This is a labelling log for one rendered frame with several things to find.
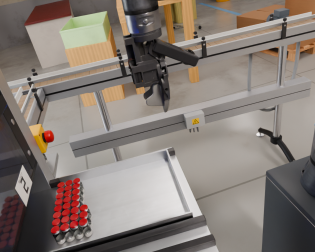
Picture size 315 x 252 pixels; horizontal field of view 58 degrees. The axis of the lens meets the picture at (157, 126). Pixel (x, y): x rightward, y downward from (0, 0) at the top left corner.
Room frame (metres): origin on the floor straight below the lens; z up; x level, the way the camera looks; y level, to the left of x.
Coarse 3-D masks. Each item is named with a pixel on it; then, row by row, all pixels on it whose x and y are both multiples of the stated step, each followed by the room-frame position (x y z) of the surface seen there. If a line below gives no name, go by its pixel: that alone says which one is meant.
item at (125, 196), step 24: (96, 168) 0.68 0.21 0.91; (120, 168) 0.68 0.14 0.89; (144, 168) 0.67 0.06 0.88; (168, 168) 0.65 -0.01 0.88; (96, 192) 0.61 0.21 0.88; (120, 192) 0.59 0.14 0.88; (144, 192) 0.57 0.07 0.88; (168, 192) 0.55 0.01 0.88; (96, 216) 0.52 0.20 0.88; (120, 216) 0.50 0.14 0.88; (144, 216) 0.49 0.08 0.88; (168, 216) 0.47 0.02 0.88; (192, 216) 0.44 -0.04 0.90; (72, 240) 0.46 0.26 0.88; (96, 240) 0.42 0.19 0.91
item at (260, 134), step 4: (260, 128) 1.83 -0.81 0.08; (260, 132) 1.81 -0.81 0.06; (264, 132) 1.74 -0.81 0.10; (268, 132) 1.70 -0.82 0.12; (272, 132) 1.68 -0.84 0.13; (260, 136) 1.81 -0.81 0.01; (272, 136) 1.62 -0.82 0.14; (280, 136) 1.60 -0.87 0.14; (272, 140) 1.60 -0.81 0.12; (276, 140) 1.59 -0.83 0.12; (280, 140) 1.57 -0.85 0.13; (280, 144) 1.54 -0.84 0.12; (284, 144) 1.53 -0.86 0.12; (284, 148) 1.50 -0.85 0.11; (284, 152) 1.48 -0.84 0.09; (288, 152) 1.47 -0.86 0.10; (288, 156) 1.44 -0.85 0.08; (292, 156) 1.44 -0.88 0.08; (288, 160) 1.43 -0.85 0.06; (292, 160) 1.41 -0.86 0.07
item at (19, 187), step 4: (20, 172) 0.55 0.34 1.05; (24, 172) 0.57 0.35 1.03; (20, 176) 0.54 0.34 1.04; (24, 176) 0.56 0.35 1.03; (28, 176) 0.57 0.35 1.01; (28, 180) 0.56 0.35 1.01; (16, 184) 0.51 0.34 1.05; (20, 184) 0.52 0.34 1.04; (28, 184) 0.55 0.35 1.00; (16, 188) 0.50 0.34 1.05; (20, 188) 0.51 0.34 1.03; (28, 188) 0.54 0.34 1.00; (20, 192) 0.50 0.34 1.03; (24, 192) 0.52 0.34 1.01; (28, 192) 0.53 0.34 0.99; (20, 196) 0.49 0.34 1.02; (24, 196) 0.51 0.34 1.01; (28, 196) 0.52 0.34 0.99; (24, 200) 0.50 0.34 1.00
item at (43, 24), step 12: (60, 0) 7.09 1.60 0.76; (36, 12) 5.85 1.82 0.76; (48, 12) 5.52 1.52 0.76; (60, 12) 5.23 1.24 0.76; (72, 12) 6.99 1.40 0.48; (24, 24) 4.79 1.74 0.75; (36, 24) 4.88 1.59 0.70; (48, 24) 4.91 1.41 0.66; (60, 24) 4.94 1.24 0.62; (36, 36) 4.87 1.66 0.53; (48, 36) 4.90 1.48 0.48; (60, 36) 4.93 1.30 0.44; (36, 48) 4.85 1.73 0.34; (48, 48) 4.89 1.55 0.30; (60, 48) 4.92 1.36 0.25; (48, 60) 4.87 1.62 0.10; (60, 60) 4.91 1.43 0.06
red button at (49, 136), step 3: (45, 132) 0.78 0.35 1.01; (48, 132) 0.78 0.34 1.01; (51, 132) 0.79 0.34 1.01; (45, 135) 0.77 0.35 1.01; (48, 135) 0.77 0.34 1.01; (51, 135) 0.78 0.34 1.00; (45, 138) 0.77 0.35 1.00; (48, 138) 0.77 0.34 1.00; (51, 138) 0.77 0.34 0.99; (48, 141) 0.77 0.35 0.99; (51, 141) 0.77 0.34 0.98
